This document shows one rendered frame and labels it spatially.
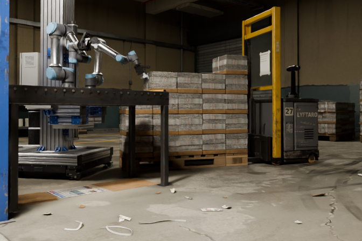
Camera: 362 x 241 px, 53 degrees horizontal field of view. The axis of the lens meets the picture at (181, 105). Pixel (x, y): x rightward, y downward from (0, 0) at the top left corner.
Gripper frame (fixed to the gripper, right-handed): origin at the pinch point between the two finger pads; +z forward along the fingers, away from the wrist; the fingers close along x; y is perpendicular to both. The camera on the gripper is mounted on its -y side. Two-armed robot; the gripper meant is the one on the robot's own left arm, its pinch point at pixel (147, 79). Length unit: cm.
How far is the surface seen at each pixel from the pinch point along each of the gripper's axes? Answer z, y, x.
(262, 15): -1, -164, 10
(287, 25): 76, -569, -471
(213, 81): 37, -62, 17
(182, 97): 35.2, -19.8, 17.6
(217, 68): 30, -85, -4
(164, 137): 46, 39, 99
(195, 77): 23, -45, 18
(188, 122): 63, -12, 18
